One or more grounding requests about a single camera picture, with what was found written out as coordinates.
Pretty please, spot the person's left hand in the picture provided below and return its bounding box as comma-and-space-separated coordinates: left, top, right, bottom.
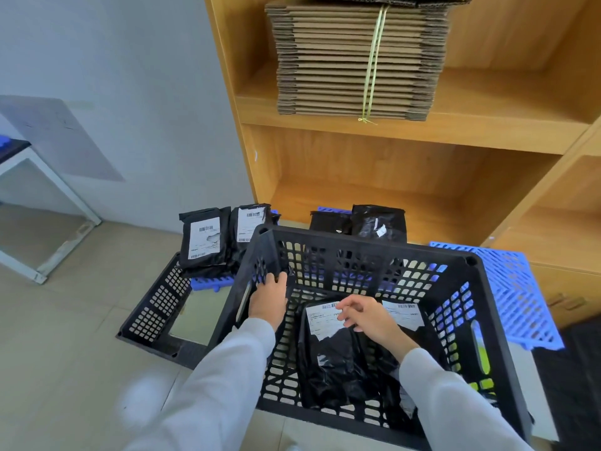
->
248, 271, 288, 332

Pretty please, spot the person's right hand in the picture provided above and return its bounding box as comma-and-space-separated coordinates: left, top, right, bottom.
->
336, 295, 421, 362

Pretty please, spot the black mailer bag white label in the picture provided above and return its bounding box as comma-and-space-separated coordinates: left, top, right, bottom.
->
371, 299, 452, 435
178, 207, 233, 278
298, 300, 378, 410
229, 203, 279, 264

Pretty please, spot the black plastic crate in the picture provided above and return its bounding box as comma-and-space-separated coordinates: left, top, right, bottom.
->
116, 252, 235, 370
209, 224, 534, 451

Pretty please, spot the person's right forearm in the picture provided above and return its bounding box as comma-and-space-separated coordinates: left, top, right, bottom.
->
399, 347, 534, 451

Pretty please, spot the person's left forearm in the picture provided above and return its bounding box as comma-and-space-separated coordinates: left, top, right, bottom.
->
126, 318, 276, 451

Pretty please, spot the folded black plastic crate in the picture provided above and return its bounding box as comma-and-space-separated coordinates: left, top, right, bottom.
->
116, 252, 235, 370

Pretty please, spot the wooden shelf unit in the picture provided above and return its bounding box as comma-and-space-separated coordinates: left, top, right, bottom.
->
203, 0, 601, 330

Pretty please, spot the stack of flattened cardboard boxes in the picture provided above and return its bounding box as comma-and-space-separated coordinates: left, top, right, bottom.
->
264, 0, 472, 122

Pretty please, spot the black fabric item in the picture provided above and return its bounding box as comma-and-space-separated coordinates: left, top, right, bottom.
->
533, 318, 601, 451

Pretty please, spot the yellow-green tying string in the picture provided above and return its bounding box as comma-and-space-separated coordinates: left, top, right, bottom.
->
358, 4, 390, 125

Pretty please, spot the white frame table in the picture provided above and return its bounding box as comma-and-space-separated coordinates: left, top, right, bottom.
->
0, 135, 102, 285

